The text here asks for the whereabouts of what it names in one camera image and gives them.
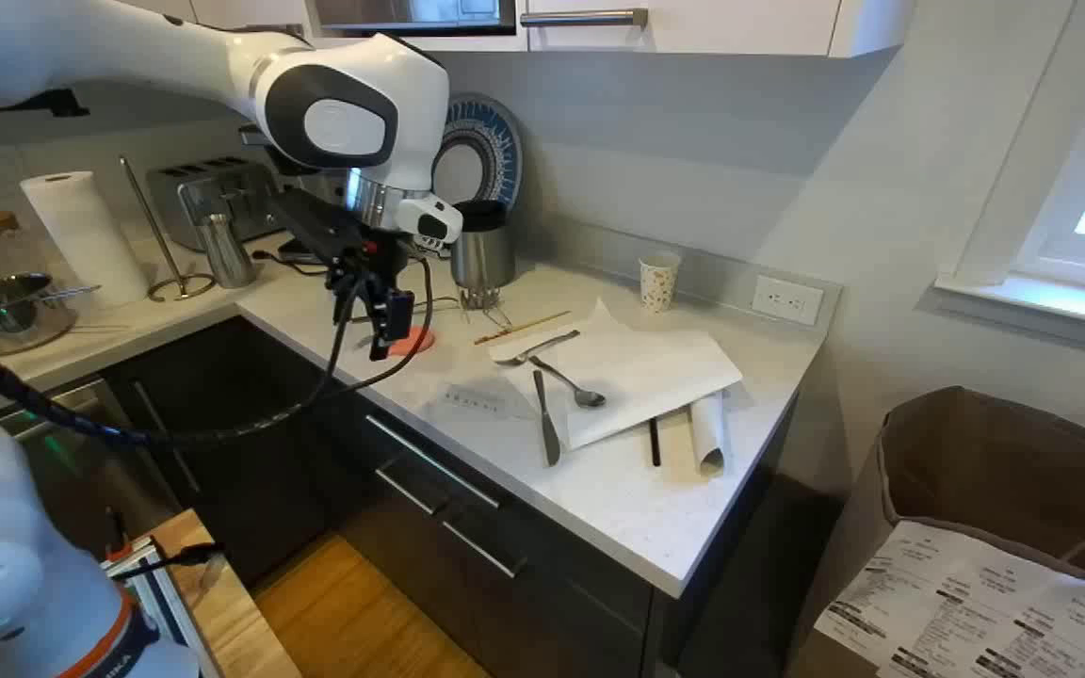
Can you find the short metal drawer handle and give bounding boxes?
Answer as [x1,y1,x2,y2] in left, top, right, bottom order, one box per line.
[435,514,522,583]
[372,464,441,519]

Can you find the white upper cabinet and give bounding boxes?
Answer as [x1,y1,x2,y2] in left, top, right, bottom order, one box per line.
[518,0,919,65]

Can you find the white cloth towel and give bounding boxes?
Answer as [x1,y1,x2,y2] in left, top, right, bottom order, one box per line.
[472,298,750,454]

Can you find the rolled white paper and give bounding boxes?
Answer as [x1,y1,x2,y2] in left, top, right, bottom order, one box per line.
[684,386,733,479]

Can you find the stainless steel microwave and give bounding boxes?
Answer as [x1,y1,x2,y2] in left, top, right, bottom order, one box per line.
[305,0,522,41]

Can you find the silver knife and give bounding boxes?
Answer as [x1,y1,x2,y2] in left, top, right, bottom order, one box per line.
[527,365,563,472]

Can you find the blue patterned plate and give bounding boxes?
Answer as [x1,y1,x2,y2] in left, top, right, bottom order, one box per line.
[424,89,532,211]

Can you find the wooden chopstick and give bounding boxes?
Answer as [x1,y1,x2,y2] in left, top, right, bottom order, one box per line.
[472,305,572,347]

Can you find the silver spoon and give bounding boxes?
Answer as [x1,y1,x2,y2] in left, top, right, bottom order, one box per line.
[522,349,611,413]

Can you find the metal cabinet handle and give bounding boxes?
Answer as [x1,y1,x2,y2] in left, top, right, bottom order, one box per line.
[516,2,651,34]

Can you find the wire paper towel stand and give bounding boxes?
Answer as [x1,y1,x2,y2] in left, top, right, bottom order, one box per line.
[116,155,223,305]

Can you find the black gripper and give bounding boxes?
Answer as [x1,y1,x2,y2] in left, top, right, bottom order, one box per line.
[318,237,420,365]

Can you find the silver toaster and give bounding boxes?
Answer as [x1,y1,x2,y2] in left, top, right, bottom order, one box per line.
[143,155,288,256]

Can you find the dark lower cabinet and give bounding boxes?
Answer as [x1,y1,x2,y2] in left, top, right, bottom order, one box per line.
[96,314,848,678]

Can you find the white paper towel roll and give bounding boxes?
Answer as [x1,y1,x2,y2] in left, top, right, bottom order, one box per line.
[18,164,151,309]

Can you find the orange disc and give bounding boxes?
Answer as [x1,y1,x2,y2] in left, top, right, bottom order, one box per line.
[385,324,441,356]

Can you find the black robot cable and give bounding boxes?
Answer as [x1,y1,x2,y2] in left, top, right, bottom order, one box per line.
[0,256,441,450]

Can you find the metal dishwasher handle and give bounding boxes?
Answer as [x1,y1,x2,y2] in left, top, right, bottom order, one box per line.
[127,378,202,496]

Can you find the brown paper bag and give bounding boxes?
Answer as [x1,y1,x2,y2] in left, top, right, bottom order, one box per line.
[785,385,1085,678]

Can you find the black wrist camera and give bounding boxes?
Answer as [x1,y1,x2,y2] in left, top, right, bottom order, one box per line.
[267,184,364,262]

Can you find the small paper cup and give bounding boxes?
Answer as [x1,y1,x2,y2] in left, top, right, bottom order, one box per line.
[636,251,681,317]

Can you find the steel carafe with black lid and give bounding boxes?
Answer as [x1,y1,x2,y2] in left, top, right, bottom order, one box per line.
[446,197,522,314]

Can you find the white wall outlet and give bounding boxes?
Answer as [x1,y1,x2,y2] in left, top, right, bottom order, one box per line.
[750,272,827,329]

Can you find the wooden side table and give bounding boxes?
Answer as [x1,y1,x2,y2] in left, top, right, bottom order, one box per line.
[101,504,305,678]

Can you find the long metal drawer handle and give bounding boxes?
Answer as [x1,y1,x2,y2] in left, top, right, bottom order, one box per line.
[361,409,503,512]

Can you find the printed paper sheet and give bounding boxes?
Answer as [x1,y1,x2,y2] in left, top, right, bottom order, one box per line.
[811,514,1085,678]

